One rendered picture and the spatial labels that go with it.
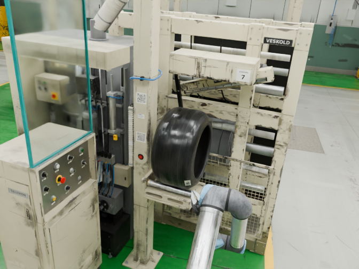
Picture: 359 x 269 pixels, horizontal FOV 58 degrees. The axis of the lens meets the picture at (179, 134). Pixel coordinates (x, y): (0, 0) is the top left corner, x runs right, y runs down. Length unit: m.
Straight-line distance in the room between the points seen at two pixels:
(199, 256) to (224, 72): 1.22
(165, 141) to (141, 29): 0.71
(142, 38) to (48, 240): 1.37
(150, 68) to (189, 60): 0.31
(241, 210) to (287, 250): 1.79
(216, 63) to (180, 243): 1.77
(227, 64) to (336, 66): 9.35
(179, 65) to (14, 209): 1.40
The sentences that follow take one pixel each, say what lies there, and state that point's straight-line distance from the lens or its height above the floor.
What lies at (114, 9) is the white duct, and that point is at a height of 2.03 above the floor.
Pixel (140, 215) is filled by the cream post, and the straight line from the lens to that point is 2.70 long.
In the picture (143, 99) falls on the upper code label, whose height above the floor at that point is 1.51.
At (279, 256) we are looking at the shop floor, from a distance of 3.33.
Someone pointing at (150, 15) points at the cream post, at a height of 2.04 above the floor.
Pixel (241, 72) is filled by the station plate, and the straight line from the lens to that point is 2.23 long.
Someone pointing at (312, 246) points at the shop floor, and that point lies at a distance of 3.57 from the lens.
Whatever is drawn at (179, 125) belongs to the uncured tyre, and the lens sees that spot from 2.09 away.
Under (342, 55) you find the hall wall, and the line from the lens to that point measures 11.42.
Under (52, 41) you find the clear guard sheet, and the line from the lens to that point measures 1.91.
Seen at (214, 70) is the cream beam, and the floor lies 1.71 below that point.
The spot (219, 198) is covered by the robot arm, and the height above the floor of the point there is 1.27.
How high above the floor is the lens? 2.21
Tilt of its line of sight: 24 degrees down
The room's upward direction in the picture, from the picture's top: 4 degrees clockwise
